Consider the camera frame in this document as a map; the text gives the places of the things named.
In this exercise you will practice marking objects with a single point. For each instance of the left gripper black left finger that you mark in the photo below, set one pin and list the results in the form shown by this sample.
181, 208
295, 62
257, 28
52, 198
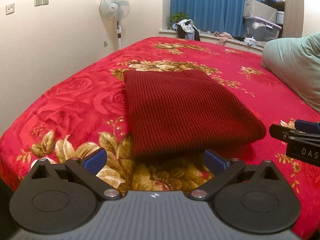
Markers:
56, 198

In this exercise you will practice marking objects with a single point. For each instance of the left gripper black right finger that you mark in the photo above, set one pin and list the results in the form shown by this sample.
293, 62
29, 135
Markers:
250, 198

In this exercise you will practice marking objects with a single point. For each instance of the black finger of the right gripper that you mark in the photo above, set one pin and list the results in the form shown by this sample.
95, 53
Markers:
302, 142

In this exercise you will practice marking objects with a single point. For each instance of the dark red knit sweater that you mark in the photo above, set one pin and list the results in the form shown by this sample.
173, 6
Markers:
173, 113

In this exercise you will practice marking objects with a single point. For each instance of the light green duvet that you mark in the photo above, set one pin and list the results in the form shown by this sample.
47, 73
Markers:
295, 61

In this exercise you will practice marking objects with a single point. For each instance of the red floral bed blanket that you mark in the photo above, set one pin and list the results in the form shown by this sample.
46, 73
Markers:
87, 111

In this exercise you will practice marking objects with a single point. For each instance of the grey plastic storage bin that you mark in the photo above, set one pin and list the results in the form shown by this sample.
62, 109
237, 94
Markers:
261, 29

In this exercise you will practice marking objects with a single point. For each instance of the pink cloth on sill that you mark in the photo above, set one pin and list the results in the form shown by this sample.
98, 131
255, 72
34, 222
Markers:
223, 37

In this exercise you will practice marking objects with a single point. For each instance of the white cardboard box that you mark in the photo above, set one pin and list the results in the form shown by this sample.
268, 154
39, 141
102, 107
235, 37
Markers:
254, 8

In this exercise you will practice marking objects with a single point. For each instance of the wooden shelf unit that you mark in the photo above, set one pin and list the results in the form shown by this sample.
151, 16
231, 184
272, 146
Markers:
293, 16

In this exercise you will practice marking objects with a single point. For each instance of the blue curtain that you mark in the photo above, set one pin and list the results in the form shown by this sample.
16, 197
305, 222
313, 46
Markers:
213, 15

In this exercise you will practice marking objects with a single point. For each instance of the green potted plant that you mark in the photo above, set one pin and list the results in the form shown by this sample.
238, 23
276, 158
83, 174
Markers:
175, 18

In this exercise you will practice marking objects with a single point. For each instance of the white standing fan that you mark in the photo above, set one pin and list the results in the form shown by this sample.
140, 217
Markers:
116, 11

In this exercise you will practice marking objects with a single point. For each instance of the white wall socket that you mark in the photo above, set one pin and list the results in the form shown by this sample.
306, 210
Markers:
10, 9

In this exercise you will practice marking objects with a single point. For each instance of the beige double wall switch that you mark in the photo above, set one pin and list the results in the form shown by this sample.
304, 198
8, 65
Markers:
40, 2

